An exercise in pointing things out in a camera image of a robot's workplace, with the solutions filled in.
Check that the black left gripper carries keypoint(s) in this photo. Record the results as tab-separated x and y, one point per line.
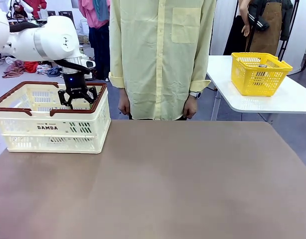
75	84

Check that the blue Pocari Sweat can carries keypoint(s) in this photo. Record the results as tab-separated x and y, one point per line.
263	66

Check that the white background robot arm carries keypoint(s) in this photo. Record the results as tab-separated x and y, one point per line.
26	4

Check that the person's right forearm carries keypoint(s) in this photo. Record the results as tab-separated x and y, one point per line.
124	92

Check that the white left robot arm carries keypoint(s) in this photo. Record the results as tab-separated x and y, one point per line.
55	37

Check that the cream shopping basket brown rim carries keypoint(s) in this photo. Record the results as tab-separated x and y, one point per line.
43	121

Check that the yellow plastic basket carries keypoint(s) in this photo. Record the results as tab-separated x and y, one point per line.
252	92

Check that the person's right hand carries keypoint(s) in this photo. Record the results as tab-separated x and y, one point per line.
123	105

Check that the person's left hand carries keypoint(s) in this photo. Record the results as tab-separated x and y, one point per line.
190	107

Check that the apron figure's bare hand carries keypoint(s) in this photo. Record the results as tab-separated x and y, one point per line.
246	30

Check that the blue cloth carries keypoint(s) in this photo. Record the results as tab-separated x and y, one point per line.
54	72

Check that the red cloth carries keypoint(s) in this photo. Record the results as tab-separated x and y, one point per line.
32	67

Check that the pinkish patterned cloth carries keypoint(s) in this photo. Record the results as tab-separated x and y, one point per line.
14	69

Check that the white plastic bag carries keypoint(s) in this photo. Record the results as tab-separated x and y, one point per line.
9	60

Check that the person in pink top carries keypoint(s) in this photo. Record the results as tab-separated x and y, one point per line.
89	15

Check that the person in yellow shirt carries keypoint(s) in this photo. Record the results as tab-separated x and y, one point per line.
158	62

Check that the person in red top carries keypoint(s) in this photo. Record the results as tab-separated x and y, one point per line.
38	6

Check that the white wristwatch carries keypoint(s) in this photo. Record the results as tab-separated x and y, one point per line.
195	94

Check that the white side table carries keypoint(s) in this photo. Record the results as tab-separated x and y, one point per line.
222	82

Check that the figure in brown apron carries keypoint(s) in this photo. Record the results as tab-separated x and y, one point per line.
265	30

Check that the black metal rack frame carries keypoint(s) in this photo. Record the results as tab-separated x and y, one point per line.
295	10

